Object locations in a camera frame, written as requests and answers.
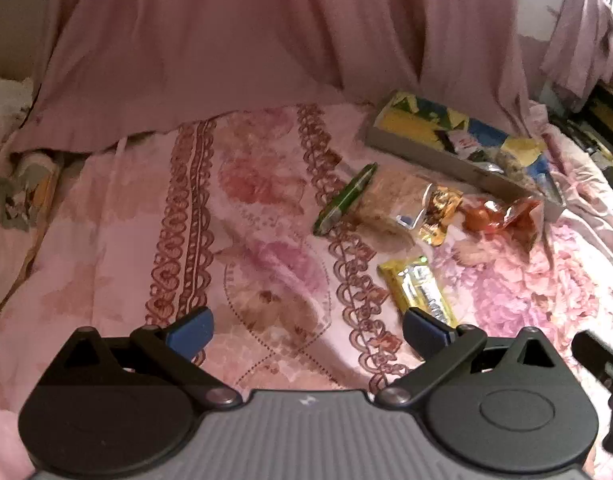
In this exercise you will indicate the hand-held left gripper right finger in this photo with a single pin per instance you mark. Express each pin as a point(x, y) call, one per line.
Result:
point(425, 331)

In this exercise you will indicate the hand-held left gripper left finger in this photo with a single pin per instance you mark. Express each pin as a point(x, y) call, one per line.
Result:
point(192, 332)

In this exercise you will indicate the yellow and silver bar packet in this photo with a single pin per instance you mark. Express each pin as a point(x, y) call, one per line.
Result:
point(416, 285)

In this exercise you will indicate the gold and brown snack packet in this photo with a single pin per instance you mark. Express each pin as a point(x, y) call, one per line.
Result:
point(439, 210)

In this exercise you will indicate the clear beige cracker packet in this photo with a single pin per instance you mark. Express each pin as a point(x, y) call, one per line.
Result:
point(386, 200)

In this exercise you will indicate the orange snack packet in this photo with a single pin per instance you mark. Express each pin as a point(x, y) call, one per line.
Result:
point(506, 215)

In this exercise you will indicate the green stick snack packet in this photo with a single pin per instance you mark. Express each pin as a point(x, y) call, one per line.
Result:
point(346, 197)

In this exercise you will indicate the colourful printed cardboard tray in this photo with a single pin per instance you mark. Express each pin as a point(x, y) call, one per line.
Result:
point(416, 120)

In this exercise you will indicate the pink floral bedsheet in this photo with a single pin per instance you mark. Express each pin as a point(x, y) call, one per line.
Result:
point(136, 260)

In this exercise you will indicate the fluffy pink blanket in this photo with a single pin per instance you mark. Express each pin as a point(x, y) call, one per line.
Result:
point(1, 440)

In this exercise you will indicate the grey patterned cloth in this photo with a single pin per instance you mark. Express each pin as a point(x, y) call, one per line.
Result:
point(26, 185)

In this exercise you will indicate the dark wooden desk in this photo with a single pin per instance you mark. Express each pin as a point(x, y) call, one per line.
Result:
point(606, 110)

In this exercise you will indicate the large pink curtain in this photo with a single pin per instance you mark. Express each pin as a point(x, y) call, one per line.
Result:
point(236, 45)

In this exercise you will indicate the white lace cloth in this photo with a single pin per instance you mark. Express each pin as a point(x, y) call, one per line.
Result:
point(4, 95)

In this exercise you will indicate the small pink curtain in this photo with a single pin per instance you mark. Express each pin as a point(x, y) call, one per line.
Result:
point(581, 45)

